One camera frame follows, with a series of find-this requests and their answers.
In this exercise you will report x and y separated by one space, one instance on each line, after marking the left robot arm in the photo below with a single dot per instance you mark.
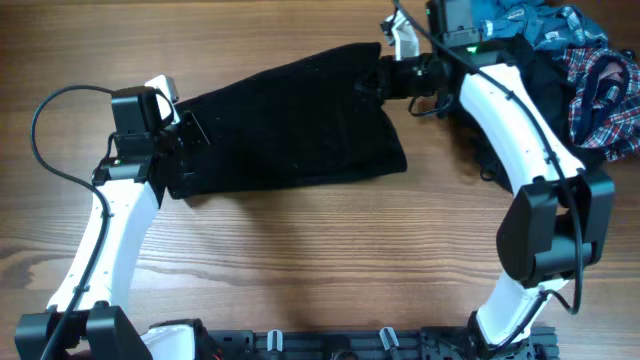
85 318

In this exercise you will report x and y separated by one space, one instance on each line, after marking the red plaid shirt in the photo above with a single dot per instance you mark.
604 114

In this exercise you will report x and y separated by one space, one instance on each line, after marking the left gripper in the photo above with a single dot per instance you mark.
192 125

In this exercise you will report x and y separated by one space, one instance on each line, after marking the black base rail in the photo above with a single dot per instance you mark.
375 345

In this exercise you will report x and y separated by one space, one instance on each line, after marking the black knit sweater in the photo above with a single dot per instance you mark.
311 122

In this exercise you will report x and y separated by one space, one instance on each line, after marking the black garment underneath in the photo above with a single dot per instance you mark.
513 104

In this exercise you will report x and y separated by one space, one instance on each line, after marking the blue patterned garment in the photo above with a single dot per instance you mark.
545 27

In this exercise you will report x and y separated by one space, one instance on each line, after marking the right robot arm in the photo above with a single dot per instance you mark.
557 223

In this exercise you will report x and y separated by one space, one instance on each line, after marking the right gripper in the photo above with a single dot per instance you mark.
382 79

